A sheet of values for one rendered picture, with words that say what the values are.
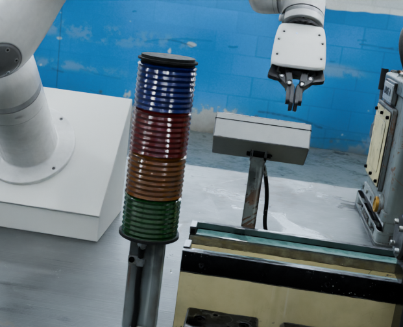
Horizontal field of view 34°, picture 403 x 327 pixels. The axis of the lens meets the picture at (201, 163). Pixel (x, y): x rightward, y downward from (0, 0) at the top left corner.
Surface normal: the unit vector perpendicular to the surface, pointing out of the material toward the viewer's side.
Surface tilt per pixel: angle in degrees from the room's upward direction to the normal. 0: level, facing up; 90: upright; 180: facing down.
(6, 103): 130
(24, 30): 100
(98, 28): 90
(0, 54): 110
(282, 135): 52
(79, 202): 44
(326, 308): 90
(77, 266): 0
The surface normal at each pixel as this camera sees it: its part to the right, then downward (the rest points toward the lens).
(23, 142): 0.29, 0.81
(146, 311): -0.09, 0.23
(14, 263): 0.12, -0.96
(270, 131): 0.00, -0.41
